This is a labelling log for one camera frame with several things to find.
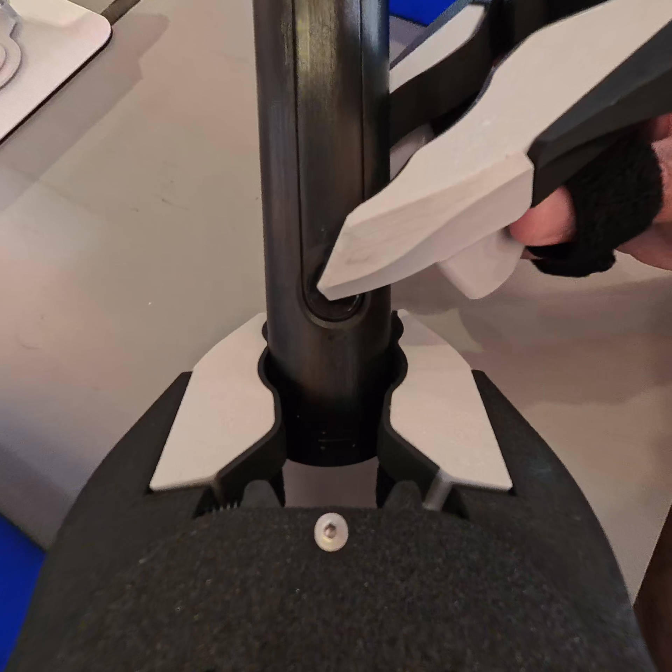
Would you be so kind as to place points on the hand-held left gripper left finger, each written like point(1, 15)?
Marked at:
point(220, 420)

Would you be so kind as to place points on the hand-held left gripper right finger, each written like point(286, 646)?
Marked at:
point(451, 420)

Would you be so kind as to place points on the person's right hand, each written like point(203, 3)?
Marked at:
point(546, 220)

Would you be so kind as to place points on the grey desk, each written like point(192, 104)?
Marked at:
point(131, 236)

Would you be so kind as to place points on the black remote control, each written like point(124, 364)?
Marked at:
point(283, 157)

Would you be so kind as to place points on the blue plastic bin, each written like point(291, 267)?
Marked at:
point(420, 10)
point(15, 588)

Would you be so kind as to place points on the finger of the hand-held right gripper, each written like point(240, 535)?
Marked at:
point(446, 199)
point(441, 47)

